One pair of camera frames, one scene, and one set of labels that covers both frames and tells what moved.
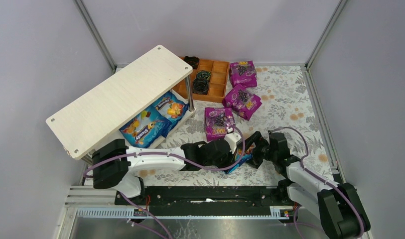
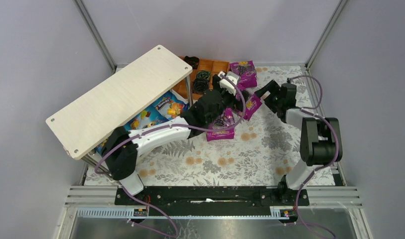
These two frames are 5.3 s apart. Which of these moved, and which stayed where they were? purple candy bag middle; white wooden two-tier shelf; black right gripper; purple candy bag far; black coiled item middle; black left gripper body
Moved: black right gripper; black left gripper body
Stayed: black coiled item middle; purple candy bag middle; purple candy bag far; white wooden two-tier shelf
